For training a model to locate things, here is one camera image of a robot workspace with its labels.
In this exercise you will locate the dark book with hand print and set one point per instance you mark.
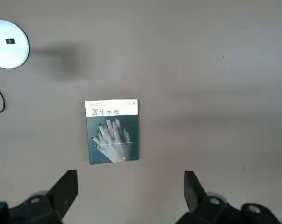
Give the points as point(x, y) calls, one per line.
point(112, 135)

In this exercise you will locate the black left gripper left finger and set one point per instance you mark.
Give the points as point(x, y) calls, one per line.
point(38, 207)

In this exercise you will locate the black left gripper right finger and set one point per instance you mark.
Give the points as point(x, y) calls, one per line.
point(208, 210)

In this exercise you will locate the white desk lamp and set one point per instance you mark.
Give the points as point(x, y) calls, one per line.
point(8, 46)

